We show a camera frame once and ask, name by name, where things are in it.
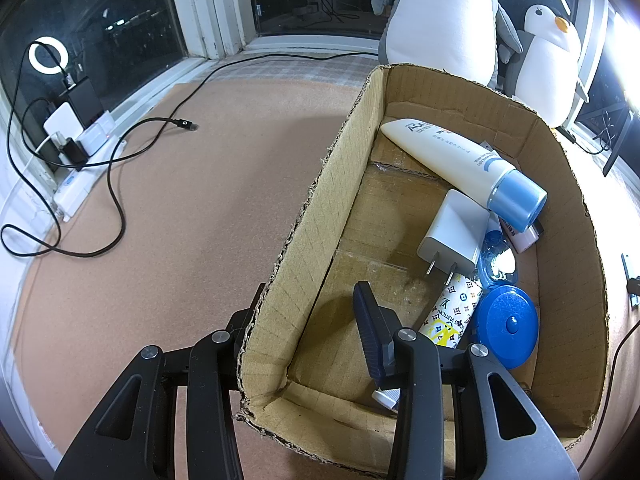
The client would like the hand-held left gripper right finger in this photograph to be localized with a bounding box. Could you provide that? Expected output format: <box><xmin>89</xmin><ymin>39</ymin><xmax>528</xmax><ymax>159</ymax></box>
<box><xmin>352</xmin><ymin>281</ymin><xmax>581</xmax><ymax>480</ymax></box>

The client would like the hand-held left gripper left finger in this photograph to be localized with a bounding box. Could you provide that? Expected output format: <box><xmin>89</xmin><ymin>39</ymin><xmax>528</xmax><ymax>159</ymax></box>
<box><xmin>52</xmin><ymin>282</ymin><xmax>268</xmax><ymax>480</ymax></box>

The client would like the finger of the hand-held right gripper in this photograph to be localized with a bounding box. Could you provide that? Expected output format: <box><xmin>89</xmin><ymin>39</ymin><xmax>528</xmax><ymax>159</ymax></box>
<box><xmin>621</xmin><ymin>252</ymin><xmax>640</xmax><ymax>308</ymax></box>

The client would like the cardboard box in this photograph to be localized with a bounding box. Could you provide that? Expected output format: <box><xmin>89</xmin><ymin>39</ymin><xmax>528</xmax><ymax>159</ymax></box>
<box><xmin>235</xmin><ymin>62</ymin><xmax>612</xmax><ymax>466</ymax></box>

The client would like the small pink bottle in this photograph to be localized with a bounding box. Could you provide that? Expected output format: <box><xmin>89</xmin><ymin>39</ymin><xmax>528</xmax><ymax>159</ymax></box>
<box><xmin>492</xmin><ymin>212</ymin><xmax>545</xmax><ymax>254</ymax></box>

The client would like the blue round tape measure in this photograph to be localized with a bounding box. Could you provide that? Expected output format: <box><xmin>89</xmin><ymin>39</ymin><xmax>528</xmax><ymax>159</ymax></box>
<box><xmin>470</xmin><ymin>285</ymin><xmax>540</xmax><ymax>370</ymax></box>

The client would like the white wall charger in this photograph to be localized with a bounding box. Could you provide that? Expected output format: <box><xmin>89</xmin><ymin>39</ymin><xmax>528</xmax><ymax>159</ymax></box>
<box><xmin>416</xmin><ymin>189</ymin><xmax>491</xmax><ymax>283</ymax></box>

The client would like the white tube with blue cap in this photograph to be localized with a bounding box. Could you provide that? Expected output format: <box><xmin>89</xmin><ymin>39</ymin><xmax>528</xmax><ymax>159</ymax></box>
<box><xmin>380</xmin><ymin>117</ymin><xmax>549</xmax><ymax>233</ymax></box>

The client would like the black tripod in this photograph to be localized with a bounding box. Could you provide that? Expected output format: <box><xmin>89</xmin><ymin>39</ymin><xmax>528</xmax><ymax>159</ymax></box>
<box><xmin>602</xmin><ymin>107</ymin><xmax>640</xmax><ymax>178</ymax></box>

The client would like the white power strip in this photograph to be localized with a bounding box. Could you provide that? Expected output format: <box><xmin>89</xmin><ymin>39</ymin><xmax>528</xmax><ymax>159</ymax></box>
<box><xmin>52</xmin><ymin>112</ymin><xmax>128</xmax><ymax>221</ymax></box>

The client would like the small penguin plush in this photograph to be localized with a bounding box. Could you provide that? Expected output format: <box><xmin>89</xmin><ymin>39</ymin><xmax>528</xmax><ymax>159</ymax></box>
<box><xmin>512</xmin><ymin>4</ymin><xmax>591</xmax><ymax>128</ymax></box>

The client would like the small black plug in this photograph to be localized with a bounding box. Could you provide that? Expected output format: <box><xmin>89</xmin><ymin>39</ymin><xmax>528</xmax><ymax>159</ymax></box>
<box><xmin>57</xmin><ymin>137</ymin><xmax>88</xmax><ymax>168</ymax></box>

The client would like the white flat power adapter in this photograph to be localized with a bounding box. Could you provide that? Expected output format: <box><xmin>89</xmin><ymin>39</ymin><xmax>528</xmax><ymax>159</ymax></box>
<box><xmin>42</xmin><ymin>102</ymin><xmax>86</xmax><ymax>143</ymax></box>

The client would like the large penguin plush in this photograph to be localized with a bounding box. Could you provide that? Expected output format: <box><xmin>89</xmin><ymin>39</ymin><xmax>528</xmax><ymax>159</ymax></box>
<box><xmin>371</xmin><ymin>0</ymin><xmax>523</xmax><ymax>88</ymax></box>

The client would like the black usb cable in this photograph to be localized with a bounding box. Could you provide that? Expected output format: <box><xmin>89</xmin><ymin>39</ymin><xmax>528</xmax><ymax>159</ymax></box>
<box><xmin>0</xmin><ymin>117</ymin><xmax>202</xmax><ymax>258</ymax></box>

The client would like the thin white cable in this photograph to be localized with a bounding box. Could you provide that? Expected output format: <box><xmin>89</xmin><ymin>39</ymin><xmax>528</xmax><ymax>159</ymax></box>
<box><xmin>0</xmin><ymin>135</ymin><xmax>56</xmax><ymax>213</ymax></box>

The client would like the black power cable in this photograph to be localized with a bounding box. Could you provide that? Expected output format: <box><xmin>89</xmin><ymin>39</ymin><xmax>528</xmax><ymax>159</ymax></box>
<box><xmin>75</xmin><ymin>50</ymin><xmax>380</xmax><ymax>168</ymax></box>

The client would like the thin black charging cable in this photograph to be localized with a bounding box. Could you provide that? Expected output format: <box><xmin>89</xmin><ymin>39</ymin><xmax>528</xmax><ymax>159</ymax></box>
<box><xmin>7</xmin><ymin>40</ymin><xmax>71</xmax><ymax>213</ymax></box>

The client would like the white window frame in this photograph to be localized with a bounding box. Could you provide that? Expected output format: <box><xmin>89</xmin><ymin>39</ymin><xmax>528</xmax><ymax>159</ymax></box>
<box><xmin>0</xmin><ymin>0</ymin><xmax>640</xmax><ymax>241</ymax></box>

